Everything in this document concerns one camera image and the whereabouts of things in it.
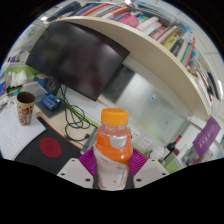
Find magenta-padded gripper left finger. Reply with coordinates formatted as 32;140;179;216
56;147;100;190

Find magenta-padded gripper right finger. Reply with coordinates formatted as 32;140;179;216
125;148;170;189

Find orange-capped drink bottle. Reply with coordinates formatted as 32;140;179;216
92;107;134;192

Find white cup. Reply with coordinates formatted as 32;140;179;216
149;146;167;162

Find black desk mat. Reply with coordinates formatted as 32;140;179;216
14;116;98;176

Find dark wine bottle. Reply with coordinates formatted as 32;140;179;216
165;134;183;154

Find flat round red coaster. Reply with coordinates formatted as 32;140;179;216
39;136;63;159

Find purple hanging banner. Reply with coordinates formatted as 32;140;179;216
192;115;222;158

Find white written paper sheet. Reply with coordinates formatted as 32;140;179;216
0;103;47;161

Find small blue box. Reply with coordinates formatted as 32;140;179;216
39;93;62;111

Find patterned paper cup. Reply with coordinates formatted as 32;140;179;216
16;91;37;127

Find white tissue pack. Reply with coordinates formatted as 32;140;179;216
6;69;28;97

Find black computer monitor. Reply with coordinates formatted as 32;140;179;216
25;20;131;102

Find beige shelf with books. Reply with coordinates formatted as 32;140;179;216
46;0;223;123

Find white wall socket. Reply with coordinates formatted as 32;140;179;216
140;135;153;150
129;128;141;143

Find black cables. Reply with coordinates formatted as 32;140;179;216
59;84;98;143

